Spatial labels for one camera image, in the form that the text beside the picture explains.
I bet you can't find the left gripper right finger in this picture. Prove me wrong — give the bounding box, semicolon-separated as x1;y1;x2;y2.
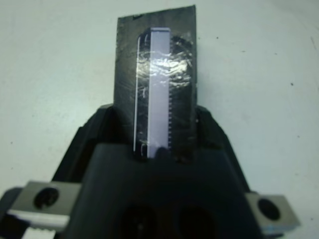
193;105;250;194

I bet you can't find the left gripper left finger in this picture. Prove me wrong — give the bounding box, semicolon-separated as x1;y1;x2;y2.
51;104;133;185

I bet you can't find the black box lid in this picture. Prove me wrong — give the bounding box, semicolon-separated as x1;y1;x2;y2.
114;4;199;165

